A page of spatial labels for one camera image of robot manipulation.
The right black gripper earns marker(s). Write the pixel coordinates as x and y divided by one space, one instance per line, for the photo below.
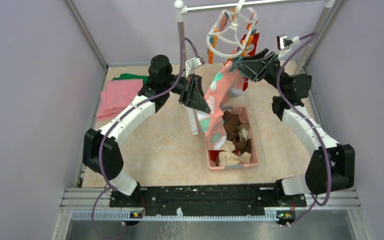
256 67

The pink plastic basket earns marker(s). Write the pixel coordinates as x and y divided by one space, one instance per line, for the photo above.
243 115

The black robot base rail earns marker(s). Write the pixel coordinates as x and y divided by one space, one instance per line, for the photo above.
222 202

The pink folded cloth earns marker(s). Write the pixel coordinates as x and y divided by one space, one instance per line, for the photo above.
116 96

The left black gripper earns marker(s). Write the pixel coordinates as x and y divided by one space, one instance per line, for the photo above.
192 95

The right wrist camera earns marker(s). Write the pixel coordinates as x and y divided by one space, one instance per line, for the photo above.
284 42

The red snowflake sock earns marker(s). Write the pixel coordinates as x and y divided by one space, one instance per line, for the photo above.
251 44

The pink sock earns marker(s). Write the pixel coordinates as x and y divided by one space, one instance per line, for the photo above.
237 88
212 123

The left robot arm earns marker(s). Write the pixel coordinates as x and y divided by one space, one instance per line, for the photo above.
101 147

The cream brown striped sock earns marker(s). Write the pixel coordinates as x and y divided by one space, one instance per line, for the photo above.
236 130

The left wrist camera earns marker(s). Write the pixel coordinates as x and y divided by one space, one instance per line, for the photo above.
192 64

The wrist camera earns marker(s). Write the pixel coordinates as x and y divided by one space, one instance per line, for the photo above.
192 64
284 42

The green folded cloth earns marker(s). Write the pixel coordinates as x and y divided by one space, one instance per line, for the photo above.
130 76

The white clip sock hanger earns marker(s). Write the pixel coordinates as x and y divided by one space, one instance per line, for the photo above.
231 28

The red santa sock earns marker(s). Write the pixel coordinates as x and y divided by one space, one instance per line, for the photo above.
213 155

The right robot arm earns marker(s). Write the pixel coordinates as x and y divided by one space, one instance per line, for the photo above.
332 165

